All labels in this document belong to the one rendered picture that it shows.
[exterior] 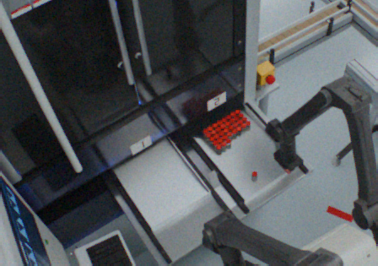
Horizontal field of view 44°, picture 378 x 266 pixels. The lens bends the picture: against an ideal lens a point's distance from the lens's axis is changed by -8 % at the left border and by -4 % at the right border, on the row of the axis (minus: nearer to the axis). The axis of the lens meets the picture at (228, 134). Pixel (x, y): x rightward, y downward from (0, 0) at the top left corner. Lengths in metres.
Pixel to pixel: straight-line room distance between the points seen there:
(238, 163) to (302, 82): 1.49
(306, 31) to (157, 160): 0.90
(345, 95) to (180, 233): 0.84
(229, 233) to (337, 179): 1.80
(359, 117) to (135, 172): 0.97
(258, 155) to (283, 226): 0.90
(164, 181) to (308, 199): 1.17
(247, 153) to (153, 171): 0.37
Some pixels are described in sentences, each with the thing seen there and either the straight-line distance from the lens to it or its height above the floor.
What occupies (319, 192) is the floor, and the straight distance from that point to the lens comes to 2.89.
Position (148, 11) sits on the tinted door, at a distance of 1.42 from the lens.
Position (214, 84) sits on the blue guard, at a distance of 1.82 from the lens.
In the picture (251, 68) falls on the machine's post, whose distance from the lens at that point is 1.91.
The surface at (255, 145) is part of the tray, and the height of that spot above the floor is 0.88.
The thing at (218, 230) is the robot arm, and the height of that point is 1.40.
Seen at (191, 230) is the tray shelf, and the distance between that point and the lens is 1.81.
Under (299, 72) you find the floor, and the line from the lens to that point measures 3.37.
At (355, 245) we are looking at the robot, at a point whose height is 1.38.
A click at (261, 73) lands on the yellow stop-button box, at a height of 1.03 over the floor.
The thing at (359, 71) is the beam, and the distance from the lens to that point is 2.72.
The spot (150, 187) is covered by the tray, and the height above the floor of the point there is 0.88.
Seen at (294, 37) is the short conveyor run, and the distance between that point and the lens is 2.25.
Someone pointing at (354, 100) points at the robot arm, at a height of 1.55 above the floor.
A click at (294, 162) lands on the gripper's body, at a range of 1.79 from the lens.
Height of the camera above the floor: 2.55
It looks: 57 degrees down
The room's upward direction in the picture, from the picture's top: 1 degrees counter-clockwise
